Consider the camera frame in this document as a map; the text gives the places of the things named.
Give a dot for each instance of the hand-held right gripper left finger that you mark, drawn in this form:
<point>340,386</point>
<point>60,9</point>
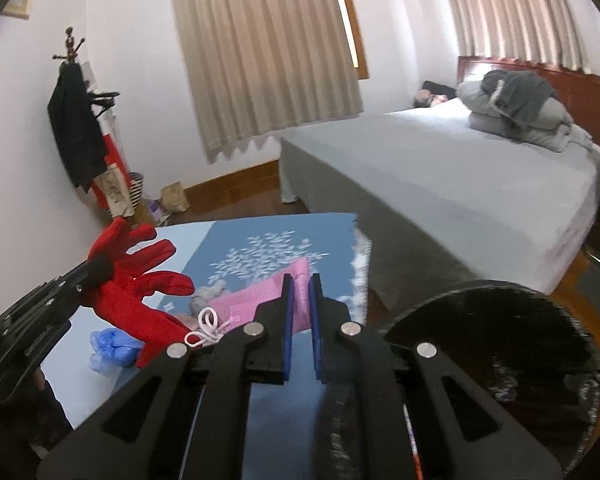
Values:
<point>288,310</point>

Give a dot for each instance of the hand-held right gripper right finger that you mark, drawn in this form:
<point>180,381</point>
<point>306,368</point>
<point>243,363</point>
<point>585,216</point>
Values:
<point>316,320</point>

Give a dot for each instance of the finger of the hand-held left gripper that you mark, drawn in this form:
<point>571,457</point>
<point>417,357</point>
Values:
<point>92,272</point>

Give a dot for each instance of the pink mesh bag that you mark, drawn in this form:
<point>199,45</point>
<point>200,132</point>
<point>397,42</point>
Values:
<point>250,300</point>

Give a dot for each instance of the red glove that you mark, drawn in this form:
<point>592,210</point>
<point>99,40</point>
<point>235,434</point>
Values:
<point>125,300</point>

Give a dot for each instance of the trash bin with black bag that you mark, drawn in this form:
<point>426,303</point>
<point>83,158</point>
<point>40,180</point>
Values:
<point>505,340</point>

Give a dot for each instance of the blue disposable gloves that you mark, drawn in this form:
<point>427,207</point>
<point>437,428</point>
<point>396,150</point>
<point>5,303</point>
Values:
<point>112,345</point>

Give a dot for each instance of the blue tree-print tablecloth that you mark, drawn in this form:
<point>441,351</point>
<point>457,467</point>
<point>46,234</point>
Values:
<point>260,240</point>

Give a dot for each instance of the beige printed tote bag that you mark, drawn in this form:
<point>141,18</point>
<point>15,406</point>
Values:
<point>117,192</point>

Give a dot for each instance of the crumpled grey cloth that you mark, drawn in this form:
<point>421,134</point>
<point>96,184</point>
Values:
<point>205,300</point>

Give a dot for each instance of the purple and white bag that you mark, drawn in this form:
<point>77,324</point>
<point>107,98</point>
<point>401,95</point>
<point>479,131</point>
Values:
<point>156,212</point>

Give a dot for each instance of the striped bag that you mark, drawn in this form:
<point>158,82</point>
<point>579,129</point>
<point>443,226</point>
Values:
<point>136,190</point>

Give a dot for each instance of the brown paper bag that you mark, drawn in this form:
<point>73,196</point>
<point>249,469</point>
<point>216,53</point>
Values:
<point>175,199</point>

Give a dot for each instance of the red bag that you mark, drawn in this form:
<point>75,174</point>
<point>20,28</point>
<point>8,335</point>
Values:
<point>114,155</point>

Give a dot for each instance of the black clothes hangers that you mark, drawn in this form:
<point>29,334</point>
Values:
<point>102,102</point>

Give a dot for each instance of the bed with grey sheet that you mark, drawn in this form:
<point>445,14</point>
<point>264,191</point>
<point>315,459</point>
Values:
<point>455,190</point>

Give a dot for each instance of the wooden coat rack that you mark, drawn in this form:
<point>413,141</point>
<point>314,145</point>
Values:
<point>70,45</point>

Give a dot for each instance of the pink bundle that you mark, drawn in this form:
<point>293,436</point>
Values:
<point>425,99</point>

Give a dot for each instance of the wide beige curtain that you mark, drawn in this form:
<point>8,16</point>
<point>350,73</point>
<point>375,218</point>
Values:
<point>265,55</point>

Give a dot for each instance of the black pillow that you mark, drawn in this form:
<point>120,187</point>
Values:
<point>440,87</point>

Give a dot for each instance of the dark grey clothing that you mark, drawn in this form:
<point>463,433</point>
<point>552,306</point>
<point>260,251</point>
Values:
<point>520,95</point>

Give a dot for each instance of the folded grey quilt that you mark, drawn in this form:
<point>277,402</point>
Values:
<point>555,125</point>

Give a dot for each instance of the red wooden headboard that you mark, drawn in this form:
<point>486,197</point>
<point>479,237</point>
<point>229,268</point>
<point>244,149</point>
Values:
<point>580,85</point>

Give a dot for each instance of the narrow beige curtain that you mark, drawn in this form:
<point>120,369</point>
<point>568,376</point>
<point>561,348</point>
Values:
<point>515,15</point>

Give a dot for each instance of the wooden window frame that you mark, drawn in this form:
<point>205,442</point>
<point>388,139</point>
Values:
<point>357,25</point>

